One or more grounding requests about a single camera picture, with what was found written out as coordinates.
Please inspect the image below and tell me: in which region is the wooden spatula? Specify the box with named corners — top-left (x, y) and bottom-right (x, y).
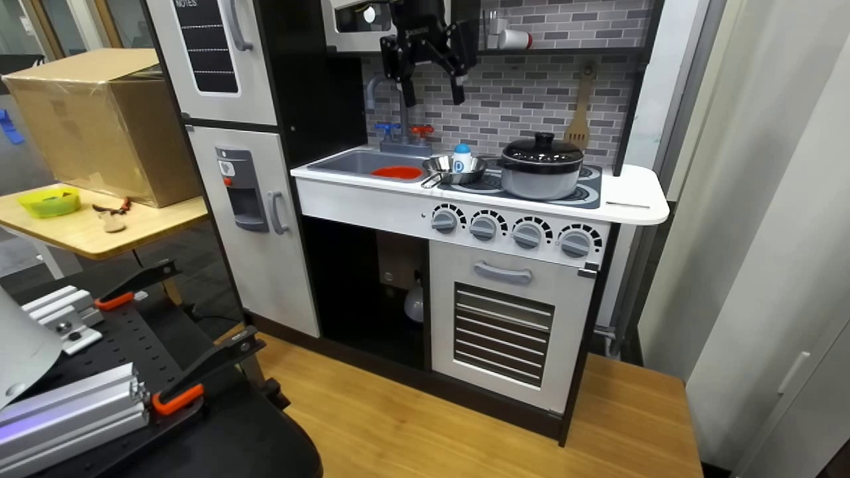
top-left (567, 60), bottom-right (595, 149)

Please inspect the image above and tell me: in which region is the red dish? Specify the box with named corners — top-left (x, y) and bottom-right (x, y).
top-left (373, 165), bottom-right (426, 179)

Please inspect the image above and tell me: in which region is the wooden side table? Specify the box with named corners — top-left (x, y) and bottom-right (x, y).
top-left (0, 189), bottom-right (207, 259)

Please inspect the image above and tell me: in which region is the black clamp orange grip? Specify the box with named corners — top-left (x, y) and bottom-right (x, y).
top-left (148, 327), bottom-right (264, 417)

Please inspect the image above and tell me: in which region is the grey pot with black lid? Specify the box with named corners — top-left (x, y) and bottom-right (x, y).
top-left (500, 133), bottom-right (585, 199)

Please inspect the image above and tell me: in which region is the white cup on shelf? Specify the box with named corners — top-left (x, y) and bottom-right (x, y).
top-left (487, 19), bottom-right (531, 49)

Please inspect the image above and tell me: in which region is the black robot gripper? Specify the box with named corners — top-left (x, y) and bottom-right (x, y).
top-left (381, 0), bottom-right (479, 105)

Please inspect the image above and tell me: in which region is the white bottle with blue cap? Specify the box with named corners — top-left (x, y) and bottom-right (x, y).
top-left (452, 142), bottom-right (472, 173)

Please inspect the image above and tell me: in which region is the stainless steel pan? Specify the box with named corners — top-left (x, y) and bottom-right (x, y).
top-left (426, 153), bottom-right (487, 189)

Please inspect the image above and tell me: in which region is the aluminium extrusion bar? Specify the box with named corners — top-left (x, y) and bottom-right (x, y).
top-left (0, 363), bottom-right (148, 478)

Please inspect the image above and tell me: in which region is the cardboard box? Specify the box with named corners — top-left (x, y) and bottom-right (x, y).
top-left (2, 48), bottom-right (203, 206)

